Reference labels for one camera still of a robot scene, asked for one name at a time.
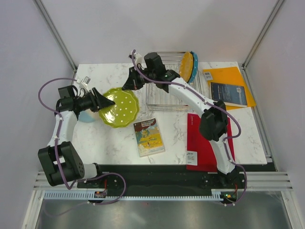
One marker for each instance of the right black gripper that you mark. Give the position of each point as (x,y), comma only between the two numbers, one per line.
(134,84)

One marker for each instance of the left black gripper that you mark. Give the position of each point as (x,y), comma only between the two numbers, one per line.
(99,101)

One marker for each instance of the cream and blue plate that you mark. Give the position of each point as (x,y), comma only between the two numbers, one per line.
(88,116)

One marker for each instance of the green polka dot plate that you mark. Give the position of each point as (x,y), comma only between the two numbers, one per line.
(124,111)

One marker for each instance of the wire dish rack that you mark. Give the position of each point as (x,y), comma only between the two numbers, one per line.
(158,100)

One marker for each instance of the yellow polka dot plate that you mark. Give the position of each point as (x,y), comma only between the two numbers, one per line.
(186,66)

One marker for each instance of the paperback book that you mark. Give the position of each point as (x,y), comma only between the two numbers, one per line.
(148,137)

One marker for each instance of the blue polka dot plate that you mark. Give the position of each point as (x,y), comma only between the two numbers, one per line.
(195,67)

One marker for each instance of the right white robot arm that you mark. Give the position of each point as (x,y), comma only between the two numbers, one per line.
(214,117)

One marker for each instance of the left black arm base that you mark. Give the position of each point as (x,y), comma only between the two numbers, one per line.
(105,180)

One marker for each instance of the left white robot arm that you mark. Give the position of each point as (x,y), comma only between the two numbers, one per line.
(59,159)

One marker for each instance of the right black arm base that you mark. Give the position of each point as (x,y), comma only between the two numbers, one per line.
(219,180)

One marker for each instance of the red folder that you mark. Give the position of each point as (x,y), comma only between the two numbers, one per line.
(208,156)

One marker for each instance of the orange folder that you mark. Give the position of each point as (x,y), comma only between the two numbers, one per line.
(229,75)

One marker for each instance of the dark blue book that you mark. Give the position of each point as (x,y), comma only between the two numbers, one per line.
(231,95)

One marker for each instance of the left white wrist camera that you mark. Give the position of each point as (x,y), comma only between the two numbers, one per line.
(83,83)

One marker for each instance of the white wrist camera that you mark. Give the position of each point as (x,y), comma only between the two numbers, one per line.
(136,58)
(83,83)

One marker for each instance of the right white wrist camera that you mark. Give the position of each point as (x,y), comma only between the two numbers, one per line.
(136,58)

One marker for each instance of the white cable duct right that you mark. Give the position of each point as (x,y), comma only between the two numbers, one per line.
(231,196)

